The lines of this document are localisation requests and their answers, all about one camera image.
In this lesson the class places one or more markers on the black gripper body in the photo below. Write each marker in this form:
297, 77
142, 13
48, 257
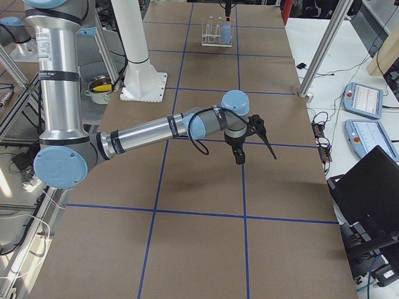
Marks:
234, 144

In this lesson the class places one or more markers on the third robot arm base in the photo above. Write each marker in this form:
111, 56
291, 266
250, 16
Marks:
13, 31

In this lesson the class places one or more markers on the lower teach pendant tablet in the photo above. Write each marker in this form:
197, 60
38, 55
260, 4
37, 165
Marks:
364, 135

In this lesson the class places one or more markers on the black orange power strip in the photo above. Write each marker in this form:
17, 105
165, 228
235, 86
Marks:
323, 144

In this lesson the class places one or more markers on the aluminium frame post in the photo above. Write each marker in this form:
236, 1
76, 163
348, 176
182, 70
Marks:
343, 9

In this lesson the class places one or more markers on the white enamel pot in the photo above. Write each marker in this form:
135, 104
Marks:
99, 90

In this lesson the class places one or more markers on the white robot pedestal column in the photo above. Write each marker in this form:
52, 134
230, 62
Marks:
142, 82

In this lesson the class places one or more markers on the black laptop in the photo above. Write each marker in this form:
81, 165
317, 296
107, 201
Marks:
368, 195

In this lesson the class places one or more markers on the teach pendant tablet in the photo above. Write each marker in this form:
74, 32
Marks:
363, 100
364, 135

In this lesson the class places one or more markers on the light blue plastic cup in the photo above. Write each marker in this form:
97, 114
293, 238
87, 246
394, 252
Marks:
226, 34

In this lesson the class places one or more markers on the white wire cup holder rack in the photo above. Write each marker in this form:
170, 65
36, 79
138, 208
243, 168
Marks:
211, 30

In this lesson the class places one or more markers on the small black device on table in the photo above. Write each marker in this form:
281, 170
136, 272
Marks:
301, 66

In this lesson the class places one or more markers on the upper teach pendant tablet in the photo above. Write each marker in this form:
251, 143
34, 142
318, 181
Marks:
363, 100

